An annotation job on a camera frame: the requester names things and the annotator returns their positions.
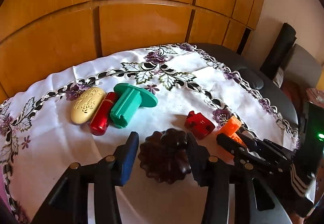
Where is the cream oval perforated case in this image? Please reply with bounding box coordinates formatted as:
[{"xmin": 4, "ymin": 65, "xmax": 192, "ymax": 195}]
[{"xmin": 70, "ymin": 87, "xmax": 106, "ymax": 125}]

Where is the grey cushion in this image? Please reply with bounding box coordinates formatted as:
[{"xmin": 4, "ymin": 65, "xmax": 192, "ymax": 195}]
[{"xmin": 283, "ymin": 44, "xmax": 322, "ymax": 88}]

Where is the red metallic capsule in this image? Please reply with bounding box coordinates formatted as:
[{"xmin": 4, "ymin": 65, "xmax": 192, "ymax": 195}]
[{"xmin": 90, "ymin": 92, "xmax": 118, "ymax": 136}]

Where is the orange plastic piece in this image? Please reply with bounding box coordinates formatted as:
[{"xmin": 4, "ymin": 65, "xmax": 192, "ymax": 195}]
[{"xmin": 215, "ymin": 116, "xmax": 246, "ymax": 156}]

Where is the white embroidered floral tablecloth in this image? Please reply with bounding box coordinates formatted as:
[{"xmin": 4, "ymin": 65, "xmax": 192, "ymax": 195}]
[{"xmin": 0, "ymin": 43, "xmax": 300, "ymax": 224}]

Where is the green plastic spool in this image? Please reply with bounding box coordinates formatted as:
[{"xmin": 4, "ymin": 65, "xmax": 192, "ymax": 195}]
[{"xmin": 109, "ymin": 83, "xmax": 159, "ymax": 129}]

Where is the wooden wardrobe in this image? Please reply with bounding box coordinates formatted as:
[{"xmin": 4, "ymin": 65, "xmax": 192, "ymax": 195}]
[{"xmin": 0, "ymin": 0, "xmax": 271, "ymax": 103}]

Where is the dark brown fluted mould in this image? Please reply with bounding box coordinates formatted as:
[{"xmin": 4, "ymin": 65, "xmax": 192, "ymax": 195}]
[{"xmin": 139, "ymin": 128, "xmax": 192, "ymax": 184}]

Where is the black rolled mat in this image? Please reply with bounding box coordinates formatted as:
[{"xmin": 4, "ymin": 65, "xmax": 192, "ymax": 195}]
[{"xmin": 259, "ymin": 22, "xmax": 296, "ymax": 80}]

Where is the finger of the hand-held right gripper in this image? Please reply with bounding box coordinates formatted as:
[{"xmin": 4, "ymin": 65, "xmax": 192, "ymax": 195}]
[
  {"xmin": 239, "ymin": 131, "xmax": 295, "ymax": 161},
  {"xmin": 217, "ymin": 133, "xmax": 291, "ymax": 175}
]

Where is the red puzzle piece block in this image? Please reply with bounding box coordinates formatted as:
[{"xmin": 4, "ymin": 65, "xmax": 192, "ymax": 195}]
[{"xmin": 184, "ymin": 111, "xmax": 215, "ymax": 140}]

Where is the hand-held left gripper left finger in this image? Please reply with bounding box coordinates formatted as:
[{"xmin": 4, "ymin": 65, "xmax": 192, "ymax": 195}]
[{"xmin": 30, "ymin": 131, "xmax": 140, "ymax": 224}]

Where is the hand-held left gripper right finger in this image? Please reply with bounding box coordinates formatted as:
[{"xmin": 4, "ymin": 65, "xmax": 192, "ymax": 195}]
[{"xmin": 186, "ymin": 132, "xmax": 291, "ymax": 224}]

